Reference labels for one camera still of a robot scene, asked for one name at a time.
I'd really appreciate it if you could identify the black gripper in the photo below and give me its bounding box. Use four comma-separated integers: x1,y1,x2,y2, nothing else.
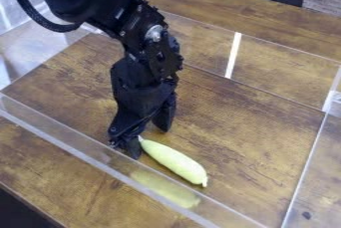
106,60,177,160

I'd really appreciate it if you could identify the green handled metal spoon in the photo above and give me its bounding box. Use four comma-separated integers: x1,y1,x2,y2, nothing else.
138,137,207,187

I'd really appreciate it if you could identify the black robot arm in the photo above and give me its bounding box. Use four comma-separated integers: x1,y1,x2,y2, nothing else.
45,0,183,158

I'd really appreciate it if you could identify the black cable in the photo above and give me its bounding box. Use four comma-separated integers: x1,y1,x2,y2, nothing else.
1,0,85,34

